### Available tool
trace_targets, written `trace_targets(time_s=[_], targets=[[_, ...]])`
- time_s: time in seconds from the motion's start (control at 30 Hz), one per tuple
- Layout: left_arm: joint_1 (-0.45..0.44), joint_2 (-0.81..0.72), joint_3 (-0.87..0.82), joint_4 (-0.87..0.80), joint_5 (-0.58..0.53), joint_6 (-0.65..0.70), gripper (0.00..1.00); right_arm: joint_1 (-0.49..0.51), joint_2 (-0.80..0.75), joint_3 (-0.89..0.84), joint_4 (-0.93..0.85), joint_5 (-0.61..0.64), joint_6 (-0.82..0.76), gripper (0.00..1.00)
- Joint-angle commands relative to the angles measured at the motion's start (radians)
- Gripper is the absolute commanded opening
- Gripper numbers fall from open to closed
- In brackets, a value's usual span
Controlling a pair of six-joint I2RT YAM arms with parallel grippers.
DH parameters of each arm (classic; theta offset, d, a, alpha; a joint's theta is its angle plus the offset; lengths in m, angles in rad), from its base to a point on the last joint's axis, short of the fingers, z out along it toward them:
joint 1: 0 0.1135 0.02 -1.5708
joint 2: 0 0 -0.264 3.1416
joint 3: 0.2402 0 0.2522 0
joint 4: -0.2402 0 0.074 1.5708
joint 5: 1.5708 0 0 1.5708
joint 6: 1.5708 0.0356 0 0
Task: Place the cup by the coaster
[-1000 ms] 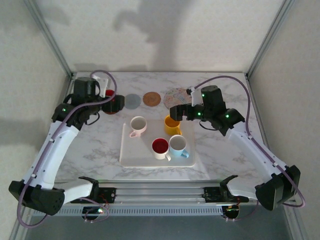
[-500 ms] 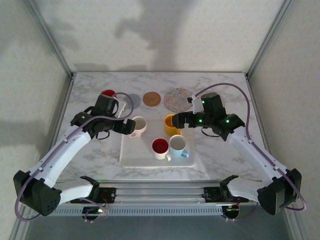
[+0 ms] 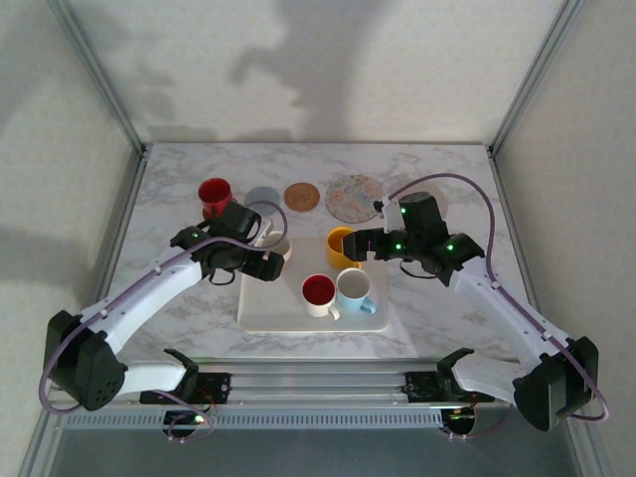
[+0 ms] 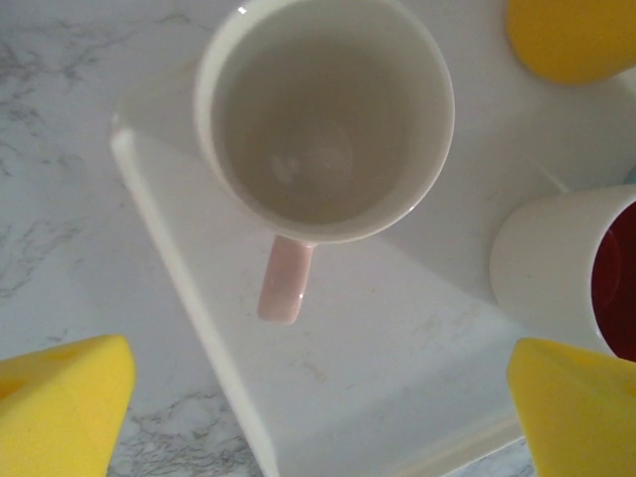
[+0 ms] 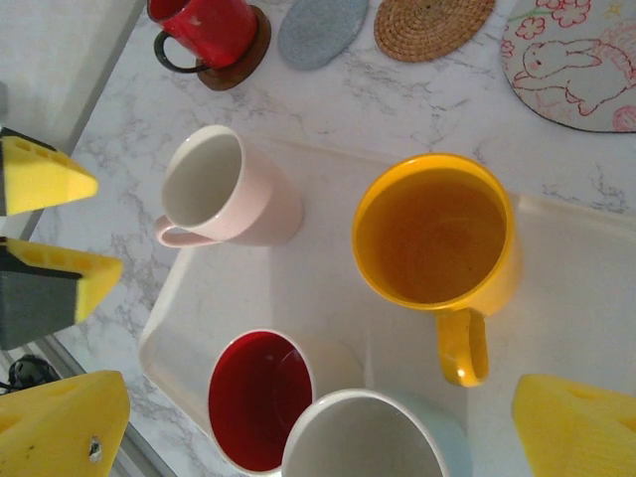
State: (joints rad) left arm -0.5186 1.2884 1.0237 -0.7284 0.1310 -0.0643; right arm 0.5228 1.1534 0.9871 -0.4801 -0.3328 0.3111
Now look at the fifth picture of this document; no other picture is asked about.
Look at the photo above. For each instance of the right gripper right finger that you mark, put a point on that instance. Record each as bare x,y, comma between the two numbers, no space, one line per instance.
581,437

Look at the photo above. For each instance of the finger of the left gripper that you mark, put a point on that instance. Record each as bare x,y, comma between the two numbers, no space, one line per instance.
49,288
40,179

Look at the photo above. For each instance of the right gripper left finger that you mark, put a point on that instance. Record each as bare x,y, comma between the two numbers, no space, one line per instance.
54,427

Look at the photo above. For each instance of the white cup with red inside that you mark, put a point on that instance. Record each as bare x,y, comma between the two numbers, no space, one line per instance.
253,397

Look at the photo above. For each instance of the light blue cup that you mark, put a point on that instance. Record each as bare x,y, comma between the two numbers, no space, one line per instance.
363,442

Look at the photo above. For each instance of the round dark brown wooden coaster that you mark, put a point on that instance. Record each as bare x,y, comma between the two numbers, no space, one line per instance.
238,74

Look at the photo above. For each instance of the pale pink cup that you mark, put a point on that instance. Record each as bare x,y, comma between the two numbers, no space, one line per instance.
268,199

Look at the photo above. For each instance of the yellow cup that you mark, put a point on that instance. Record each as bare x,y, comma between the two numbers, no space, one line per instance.
432,238

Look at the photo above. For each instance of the round grey felt coaster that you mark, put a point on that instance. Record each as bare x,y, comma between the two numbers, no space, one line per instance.
318,35

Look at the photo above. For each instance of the round bunny print coaster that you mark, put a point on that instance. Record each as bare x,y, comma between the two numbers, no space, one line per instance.
571,74

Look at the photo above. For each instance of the round woven rattan coaster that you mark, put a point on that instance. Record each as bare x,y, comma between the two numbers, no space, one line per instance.
432,30

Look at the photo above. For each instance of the white plastic tray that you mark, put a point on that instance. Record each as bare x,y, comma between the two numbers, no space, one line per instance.
323,298

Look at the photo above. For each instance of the aluminium side rail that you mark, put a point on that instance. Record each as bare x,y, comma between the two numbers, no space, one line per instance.
97,84

